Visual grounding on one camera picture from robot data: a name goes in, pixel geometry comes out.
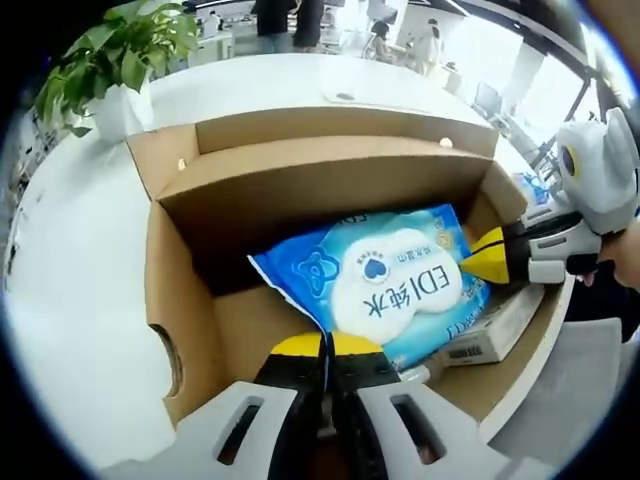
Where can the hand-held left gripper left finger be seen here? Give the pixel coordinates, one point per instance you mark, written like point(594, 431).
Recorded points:
point(295, 410)

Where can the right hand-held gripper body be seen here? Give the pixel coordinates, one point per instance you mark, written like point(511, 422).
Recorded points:
point(600, 175)

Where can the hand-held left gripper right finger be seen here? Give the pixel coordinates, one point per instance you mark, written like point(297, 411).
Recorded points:
point(365, 410)

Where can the brown cardboard shoe box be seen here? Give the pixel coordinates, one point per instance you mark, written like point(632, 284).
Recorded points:
point(300, 190)

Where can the person's right hand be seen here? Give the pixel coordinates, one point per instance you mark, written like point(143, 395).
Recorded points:
point(622, 260)

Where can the white medicine box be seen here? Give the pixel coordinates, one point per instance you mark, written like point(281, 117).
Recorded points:
point(500, 325)

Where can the blue wet wipes soft pack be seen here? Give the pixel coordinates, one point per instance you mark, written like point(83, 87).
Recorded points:
point(390, 290)

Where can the green plant in white pot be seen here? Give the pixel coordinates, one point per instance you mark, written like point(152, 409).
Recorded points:
point(125, 45)

